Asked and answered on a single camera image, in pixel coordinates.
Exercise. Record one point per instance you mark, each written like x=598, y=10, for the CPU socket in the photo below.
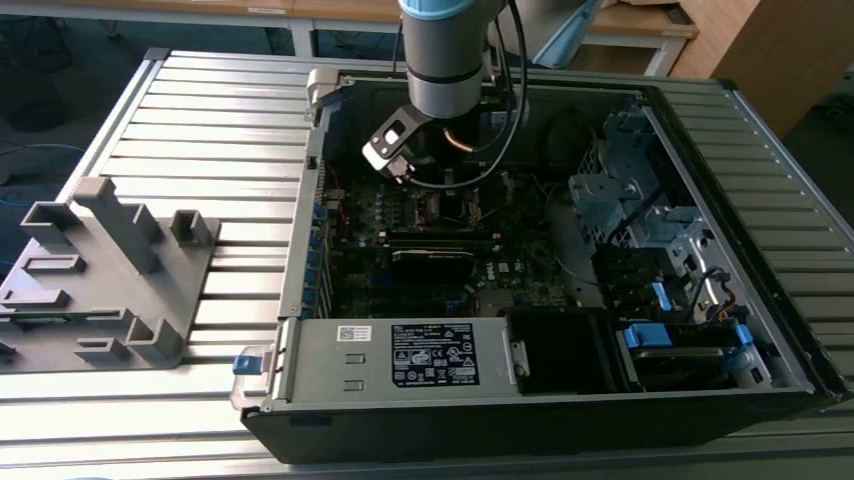
x=454, y=212

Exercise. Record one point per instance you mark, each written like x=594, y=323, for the black RAM slot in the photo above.
x=441, y=232
x=441, y=247
x=441, y=242
x=441, y=237

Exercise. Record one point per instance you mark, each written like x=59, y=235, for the green motherboard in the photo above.
x=521, y=250

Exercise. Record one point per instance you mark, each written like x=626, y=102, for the black graphics card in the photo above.
x=430, y=270

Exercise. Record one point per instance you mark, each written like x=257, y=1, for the silver metal drive cage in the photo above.
x=601, y=192

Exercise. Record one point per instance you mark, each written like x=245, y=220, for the brown chipset heatsink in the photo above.
x=495, y=302

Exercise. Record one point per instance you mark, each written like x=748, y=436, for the blue plastic drive latch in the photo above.
x=661, y=297
x=742, y=334
x=644, y=334

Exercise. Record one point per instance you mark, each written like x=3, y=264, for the silver power supply unit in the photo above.
x=321, y=370

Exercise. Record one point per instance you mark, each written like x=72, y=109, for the blue plastic case latch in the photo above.
x=249, y=364

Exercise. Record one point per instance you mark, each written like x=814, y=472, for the wooden cabinet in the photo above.
x=768, y=50

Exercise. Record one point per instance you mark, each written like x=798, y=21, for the grey plastic parts rack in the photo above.
x=134, y=300

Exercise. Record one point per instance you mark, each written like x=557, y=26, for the black hard disk drive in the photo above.
x=674, y=367

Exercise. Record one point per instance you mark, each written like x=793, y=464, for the black open PC case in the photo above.
x=534, y=430

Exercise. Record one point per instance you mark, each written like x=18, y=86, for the green RAM stick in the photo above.
x=87, y=316

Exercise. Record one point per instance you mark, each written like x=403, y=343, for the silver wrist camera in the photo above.
x=382, y=152

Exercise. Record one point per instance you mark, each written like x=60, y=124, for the wooden desk white frame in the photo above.
x=200, y=7
x=634, y=25

